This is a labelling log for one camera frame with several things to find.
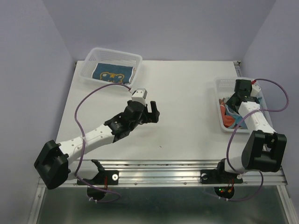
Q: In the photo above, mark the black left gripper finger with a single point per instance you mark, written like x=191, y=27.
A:
x=144, y=119
x=154, y=111

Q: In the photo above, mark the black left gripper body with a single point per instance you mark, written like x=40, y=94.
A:
x=150, y=114

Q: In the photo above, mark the light blue orange towel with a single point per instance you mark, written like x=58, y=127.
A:
x=237, y=117

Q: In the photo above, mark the brown red checked towel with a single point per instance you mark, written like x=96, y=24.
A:
x=228, y=120

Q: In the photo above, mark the yellow tiger towel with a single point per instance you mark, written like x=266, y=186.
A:
x=112, y=73

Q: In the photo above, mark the blue white patterned towel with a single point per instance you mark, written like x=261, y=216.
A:
x=132, y=78

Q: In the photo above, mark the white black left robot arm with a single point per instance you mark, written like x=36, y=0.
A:
x=54, y=160

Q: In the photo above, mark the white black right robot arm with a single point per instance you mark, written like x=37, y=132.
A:
x=265, y=147

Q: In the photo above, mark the white perforated basket right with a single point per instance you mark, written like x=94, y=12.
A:
x=224, y=89

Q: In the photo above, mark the white perforated basket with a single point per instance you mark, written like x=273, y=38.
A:
x=109, y=56
x=224, y=89

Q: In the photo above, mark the white perforated basket left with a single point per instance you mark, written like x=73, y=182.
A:
x=109, y=56

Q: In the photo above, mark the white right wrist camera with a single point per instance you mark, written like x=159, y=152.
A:
x=255, y=89

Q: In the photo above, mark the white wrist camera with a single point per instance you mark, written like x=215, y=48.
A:
x=255, y=89
x=139, y=95

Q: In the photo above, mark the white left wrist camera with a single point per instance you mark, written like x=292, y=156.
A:
x=139, y=95

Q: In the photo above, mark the aluminium mounting rail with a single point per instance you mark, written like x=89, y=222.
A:
x=177, y=173

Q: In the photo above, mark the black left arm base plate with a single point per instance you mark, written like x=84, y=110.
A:
x=95, y=174

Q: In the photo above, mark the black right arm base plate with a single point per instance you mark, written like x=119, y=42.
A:
x=213, y=176

